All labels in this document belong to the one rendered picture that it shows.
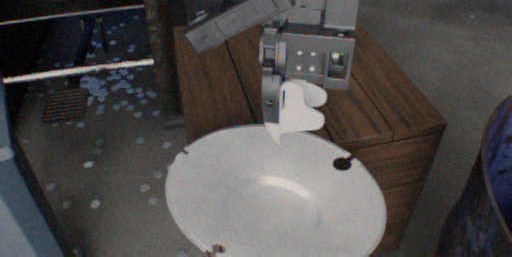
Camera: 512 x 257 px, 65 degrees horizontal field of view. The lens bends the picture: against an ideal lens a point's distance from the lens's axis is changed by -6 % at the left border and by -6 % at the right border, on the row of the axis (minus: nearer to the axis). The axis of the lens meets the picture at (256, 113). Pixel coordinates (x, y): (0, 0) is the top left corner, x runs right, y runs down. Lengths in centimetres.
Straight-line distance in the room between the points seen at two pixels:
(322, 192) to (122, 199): 59
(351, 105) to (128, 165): 62
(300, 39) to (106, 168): 81
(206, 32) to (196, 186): 24
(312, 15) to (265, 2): 4
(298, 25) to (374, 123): 31
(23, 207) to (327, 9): 45
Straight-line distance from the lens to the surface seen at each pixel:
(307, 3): 37
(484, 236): 43
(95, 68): 114
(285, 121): 43
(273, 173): 52
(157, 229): 95
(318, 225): 57
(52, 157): 118
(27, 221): 63
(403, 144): 67
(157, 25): 102
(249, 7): 37
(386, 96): 71
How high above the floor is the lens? 75
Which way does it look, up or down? 39 degrees down
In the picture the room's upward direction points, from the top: straight up
